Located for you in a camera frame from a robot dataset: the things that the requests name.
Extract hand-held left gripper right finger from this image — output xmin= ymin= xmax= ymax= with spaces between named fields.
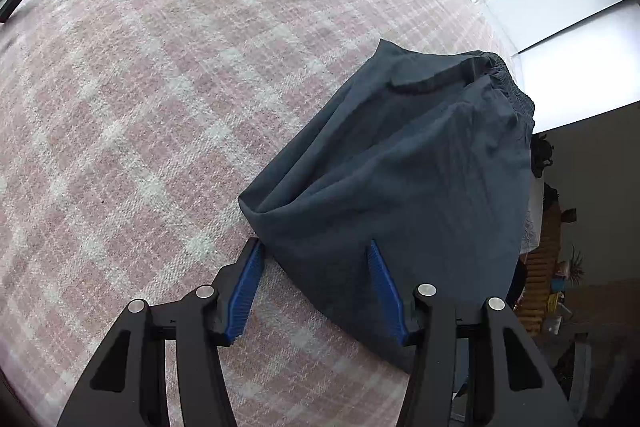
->
xmin=366 ymin=239 xmax=583 ymax=427

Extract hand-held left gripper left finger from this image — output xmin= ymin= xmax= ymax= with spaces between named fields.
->
xmin=56 ymin=237 xmax=265 ymax=427

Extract dark grey drawstring shorts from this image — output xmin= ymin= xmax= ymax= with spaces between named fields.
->
xmin=239 ymin=38 xmax=537 ymax=375

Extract pink plaid blanket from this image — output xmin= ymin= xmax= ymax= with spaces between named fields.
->
xmin=0 ymin=0 xmax=516 ymax=427

